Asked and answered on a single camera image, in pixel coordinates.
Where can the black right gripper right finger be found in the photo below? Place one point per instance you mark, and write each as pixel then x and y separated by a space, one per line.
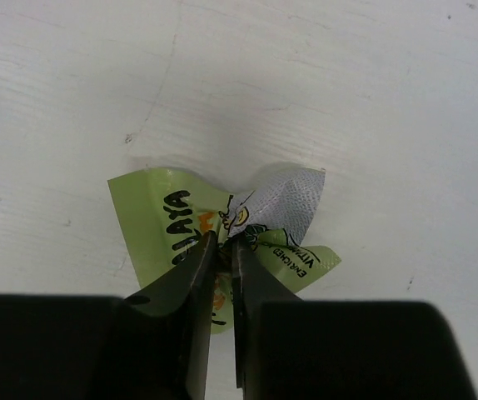
pixel 290 348

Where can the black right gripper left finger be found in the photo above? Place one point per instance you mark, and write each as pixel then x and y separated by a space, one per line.
pixel 150 345

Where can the yellow green snack packet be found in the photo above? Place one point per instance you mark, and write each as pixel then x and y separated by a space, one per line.
pixel 164 212

